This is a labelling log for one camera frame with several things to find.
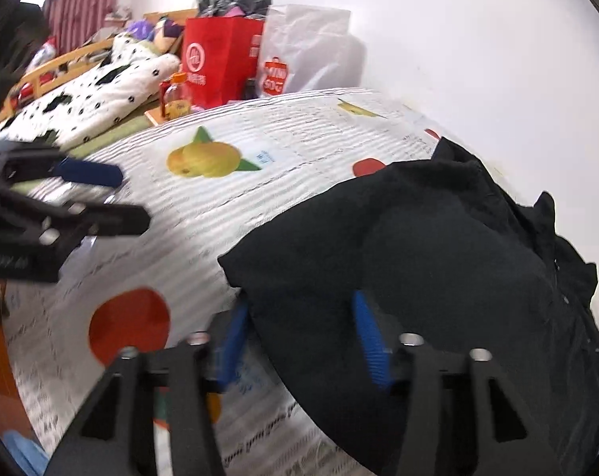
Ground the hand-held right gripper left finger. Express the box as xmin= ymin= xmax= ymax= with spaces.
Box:
xmin=56 ymin=302 xmax=253 ymax=476

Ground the wooden nightstand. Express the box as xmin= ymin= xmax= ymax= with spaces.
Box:
xmin=144 ymin=104 xmax=201 ymax=127

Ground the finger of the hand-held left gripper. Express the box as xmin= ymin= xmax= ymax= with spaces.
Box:
xmin=0 ymin=141 xmax=124 ymax=190
xmin=0 ymin=178 xmax=151 ymax=239

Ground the red paper bag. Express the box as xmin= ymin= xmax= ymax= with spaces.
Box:
xmin=180 ymin=16 xmax=265 ymax=110

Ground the black shirt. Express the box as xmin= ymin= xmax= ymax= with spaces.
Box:
xmin=217 ymin=136 xmax=599 ymax=476

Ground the fruit print table cloth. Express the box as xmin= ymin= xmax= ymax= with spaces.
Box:
xmin=2 ymin=88 xmax=441 ymax=476

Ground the wooden bed frame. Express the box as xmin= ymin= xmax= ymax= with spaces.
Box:
xmin=0 ymin=10 xmax=198 ymax=125

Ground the green bed sheet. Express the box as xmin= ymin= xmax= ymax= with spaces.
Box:
xmin=66 ymin=109 xmax=154 ymax=152

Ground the white spotted quilt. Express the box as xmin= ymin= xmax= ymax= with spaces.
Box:
xmin=0 ymin=35 xmax=181 ymax=152

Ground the orange drink bottle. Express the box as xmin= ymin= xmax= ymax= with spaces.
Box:
xmin=159 ymin=73 xmax=193 ymax=121

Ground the patchwork cushion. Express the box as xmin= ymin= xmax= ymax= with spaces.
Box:
xmin=150 ymin=17 xmax=184 ymax=54

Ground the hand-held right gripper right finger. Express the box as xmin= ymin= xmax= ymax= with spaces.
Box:
xmin=353 ymin=290 xmax=563 ymax=476

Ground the white plastic bag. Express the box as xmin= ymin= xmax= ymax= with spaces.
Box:
xmin=257 ymin=4 xmax=364 ymax=99

